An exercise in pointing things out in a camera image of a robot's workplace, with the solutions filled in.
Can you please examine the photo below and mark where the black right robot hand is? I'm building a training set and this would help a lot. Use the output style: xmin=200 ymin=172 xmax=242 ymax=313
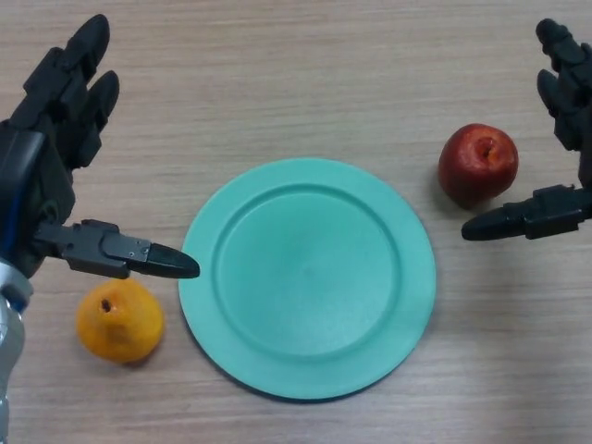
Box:
xmin=461 ymin=18 xmax=592 ymax=241

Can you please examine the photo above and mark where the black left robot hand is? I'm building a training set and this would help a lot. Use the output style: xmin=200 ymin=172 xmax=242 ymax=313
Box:
xmin=0 ymin=13 xmax=201 ymax=281

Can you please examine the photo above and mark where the red apple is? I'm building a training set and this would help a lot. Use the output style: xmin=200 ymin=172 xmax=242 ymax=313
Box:
xmin=438 ymin=122 xmax=520 ymax=210

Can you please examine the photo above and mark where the green round plate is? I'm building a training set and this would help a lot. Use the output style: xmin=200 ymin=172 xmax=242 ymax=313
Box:
xmin=178 ymin=158 xmax=438 ymax=402

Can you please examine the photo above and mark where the orange pear-shaped fruit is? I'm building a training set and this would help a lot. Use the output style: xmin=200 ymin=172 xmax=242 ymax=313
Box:
xmin=75 ymin=277 xmax=166 ymax=365

